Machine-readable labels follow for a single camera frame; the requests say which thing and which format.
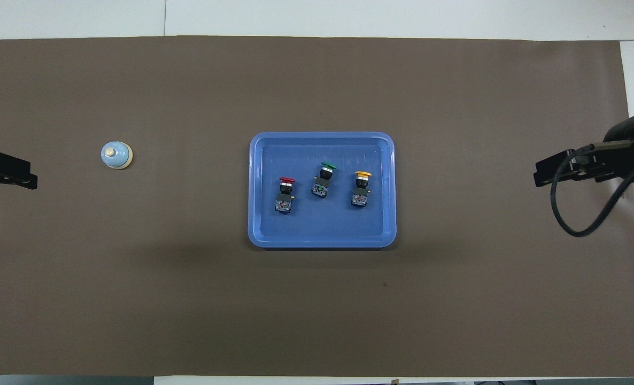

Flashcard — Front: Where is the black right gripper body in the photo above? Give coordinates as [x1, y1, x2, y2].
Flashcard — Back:
[551, 114, 634, 187]

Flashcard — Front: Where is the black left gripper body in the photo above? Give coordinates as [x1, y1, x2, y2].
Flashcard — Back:
[0, 150, 32, 196]

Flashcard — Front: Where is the light blue call bell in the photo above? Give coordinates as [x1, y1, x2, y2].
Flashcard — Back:
[100, 141, 134, 170]

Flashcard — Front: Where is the yellow push button switch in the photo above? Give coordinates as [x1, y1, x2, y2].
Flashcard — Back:
[350, 171, 373, 209]

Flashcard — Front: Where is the green push button switch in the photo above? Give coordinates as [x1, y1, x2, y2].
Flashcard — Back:
[311, 161, 338, 198]

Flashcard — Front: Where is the red push button switch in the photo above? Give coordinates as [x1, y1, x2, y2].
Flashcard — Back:
[274, 177, 296, 215]

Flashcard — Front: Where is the blue plastic tray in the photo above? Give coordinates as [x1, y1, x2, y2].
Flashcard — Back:
[248, 132, 397, 249]

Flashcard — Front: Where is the brown table mat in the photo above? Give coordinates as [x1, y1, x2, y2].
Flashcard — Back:
[0, 36, 634, 378]

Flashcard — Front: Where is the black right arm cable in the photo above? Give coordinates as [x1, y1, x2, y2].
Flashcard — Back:
[550, 140, 634, 237]

